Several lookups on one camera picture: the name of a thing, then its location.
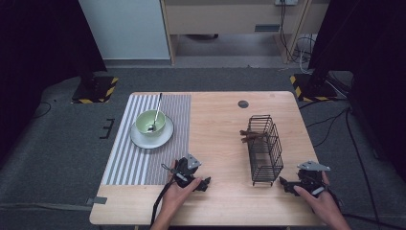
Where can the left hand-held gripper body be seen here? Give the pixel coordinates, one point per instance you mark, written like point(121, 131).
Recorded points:
point(183, 171)

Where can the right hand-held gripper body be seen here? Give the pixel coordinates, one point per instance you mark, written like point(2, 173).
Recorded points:
point(309, 179)

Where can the white plate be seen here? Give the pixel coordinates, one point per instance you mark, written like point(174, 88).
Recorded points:
point(153, 143)

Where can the person's left hand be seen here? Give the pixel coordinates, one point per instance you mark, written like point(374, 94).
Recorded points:
point(174, 198)

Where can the person's right hand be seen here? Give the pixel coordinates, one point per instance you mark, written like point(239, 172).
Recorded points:
point(325, 204)

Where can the grey striped placemat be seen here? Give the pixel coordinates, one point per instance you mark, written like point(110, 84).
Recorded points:
point(166, 159)

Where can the green bowl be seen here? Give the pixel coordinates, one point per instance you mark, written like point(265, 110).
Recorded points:
point(145, 123)

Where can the metal spoon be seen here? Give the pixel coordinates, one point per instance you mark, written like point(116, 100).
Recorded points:
point(157, 111)

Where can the grey round table grommet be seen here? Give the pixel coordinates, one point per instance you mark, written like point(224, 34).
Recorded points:
point(243, 104)

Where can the black stand base hazard stripes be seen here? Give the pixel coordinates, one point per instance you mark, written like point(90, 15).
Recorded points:
point(95, 91)
point(314, 89)

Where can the grey tape strip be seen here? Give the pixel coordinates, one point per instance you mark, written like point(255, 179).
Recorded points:
point(97, 200)

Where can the black curtain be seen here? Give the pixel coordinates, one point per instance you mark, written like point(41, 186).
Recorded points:
point(367, 64)
point(38, 57)

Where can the white cabinet panel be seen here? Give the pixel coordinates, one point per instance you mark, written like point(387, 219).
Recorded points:
point(124, 28)

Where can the light wooden desk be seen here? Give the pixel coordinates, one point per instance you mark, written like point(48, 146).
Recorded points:
point(223, 19)

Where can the white power strip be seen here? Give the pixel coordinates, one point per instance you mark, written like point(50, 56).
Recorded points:
point(285, 2)

